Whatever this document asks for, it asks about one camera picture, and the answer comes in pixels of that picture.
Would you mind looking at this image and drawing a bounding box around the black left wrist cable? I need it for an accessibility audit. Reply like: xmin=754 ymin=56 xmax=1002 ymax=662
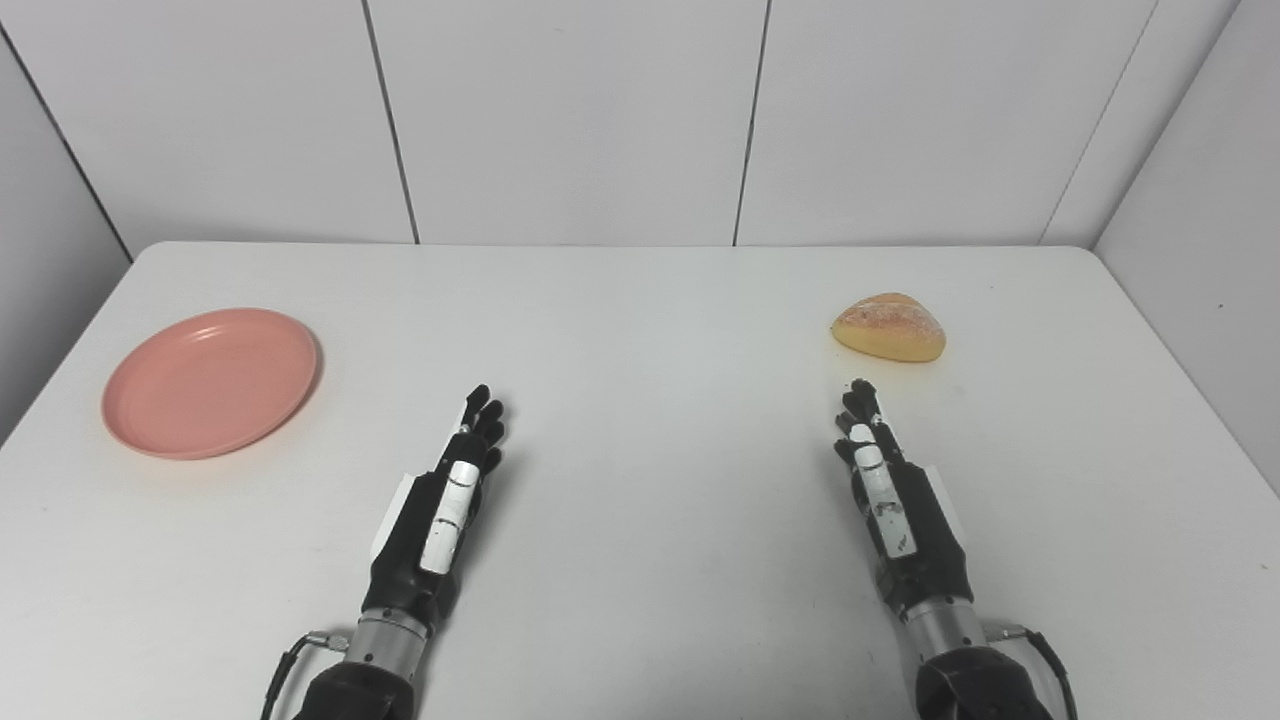
xmin=261 ymin=630 xmax=351 ymax=720

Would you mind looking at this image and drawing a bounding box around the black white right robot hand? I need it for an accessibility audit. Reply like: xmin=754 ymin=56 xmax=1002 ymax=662
xmin=834 ymin=379 xmax=977 ymax=620

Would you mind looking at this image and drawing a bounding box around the golden bread roll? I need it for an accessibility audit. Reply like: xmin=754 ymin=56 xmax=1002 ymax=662
xmin=831 ymin=292 xmax=947 ymax=364

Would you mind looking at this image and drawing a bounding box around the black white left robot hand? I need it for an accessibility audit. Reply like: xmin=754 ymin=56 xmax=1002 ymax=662
xmin=362 ymin=384 xmax=507 ymax=629

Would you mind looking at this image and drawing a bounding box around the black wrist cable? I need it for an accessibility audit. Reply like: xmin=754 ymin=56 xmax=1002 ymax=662
xmin=261 ymin=630 xmax=351 ymax=720
xmin=985 ymin=622 xmax=1080 ymax=720

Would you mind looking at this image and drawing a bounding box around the pink round plate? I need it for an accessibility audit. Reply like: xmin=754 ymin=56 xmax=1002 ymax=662
xmin=101 ymin=308 xmax=321 ymax=461

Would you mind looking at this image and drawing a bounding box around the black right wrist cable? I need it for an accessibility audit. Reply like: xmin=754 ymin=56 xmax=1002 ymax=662
xmin=985 ymin=622 xmax=1080 ymax=720

